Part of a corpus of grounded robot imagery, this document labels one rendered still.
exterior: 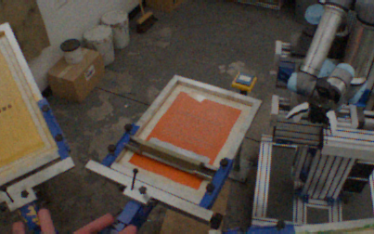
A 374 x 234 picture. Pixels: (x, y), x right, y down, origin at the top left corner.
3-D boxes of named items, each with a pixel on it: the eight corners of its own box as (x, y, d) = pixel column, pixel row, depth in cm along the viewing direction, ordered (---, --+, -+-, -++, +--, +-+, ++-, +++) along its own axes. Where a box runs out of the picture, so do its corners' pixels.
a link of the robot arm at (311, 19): (299, 31, 200) (303, 9, 190) (308, 20, 207) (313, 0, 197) (318, 38, 194) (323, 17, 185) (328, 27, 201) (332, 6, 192)
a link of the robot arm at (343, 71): (352, 84, 130) (358, 65, 124) (342, 100, 125) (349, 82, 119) (332, 75, 134) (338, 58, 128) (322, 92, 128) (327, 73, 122)
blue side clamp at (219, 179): (224, 163, 192) (225, 155, 187) (233, 166, 190) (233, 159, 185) (199, 209, 174) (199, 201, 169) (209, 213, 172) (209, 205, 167)
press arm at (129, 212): (137, 195, 175) (136, 189, 171) (148, 201, 173) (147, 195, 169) (118, 224, 165) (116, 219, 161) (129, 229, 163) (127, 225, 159)
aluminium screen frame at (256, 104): (174, 79, 239) (174, 74, 236) (261, 105, 218) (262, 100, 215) (105, 168, 192) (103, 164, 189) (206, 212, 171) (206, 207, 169)
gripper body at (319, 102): (327, 130, 116) (340, 108, 122) (329, 110, 110) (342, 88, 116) (305, 123, 120) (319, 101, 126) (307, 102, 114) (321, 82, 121)
